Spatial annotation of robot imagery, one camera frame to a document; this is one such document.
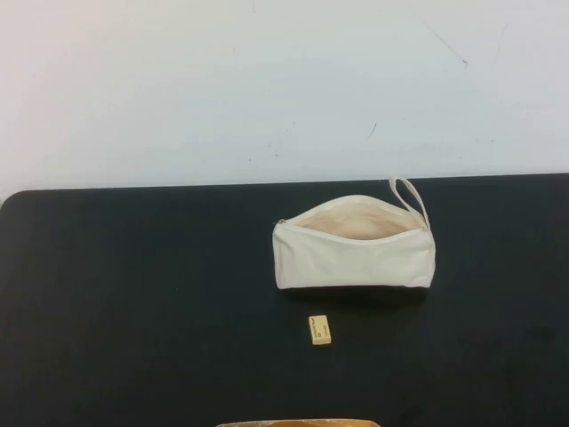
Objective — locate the yellow orange box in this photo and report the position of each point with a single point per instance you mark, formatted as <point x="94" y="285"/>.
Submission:
<point x="293" y="423"/>

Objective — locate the small yellow eraser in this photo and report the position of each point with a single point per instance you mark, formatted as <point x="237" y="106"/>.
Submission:
<point x="320" y="331"/>

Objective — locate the cream fabric pencil case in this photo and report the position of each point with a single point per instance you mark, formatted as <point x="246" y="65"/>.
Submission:
<point x="351" y="267"/>

